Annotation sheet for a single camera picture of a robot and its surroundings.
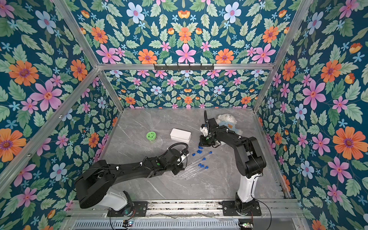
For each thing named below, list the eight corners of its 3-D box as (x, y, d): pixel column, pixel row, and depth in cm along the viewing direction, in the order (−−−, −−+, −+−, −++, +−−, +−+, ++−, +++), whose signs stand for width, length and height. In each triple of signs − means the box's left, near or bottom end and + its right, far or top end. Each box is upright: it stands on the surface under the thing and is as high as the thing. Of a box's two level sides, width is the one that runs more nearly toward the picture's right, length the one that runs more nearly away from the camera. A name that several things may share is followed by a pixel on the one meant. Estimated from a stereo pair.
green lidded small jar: (147, 143, 101) (145, 139, 97) (148, 135, 105) (147, 131, 102) (156, 143, 101) (154, 139, 97) (157, 135, 105) (156, 131, 102)
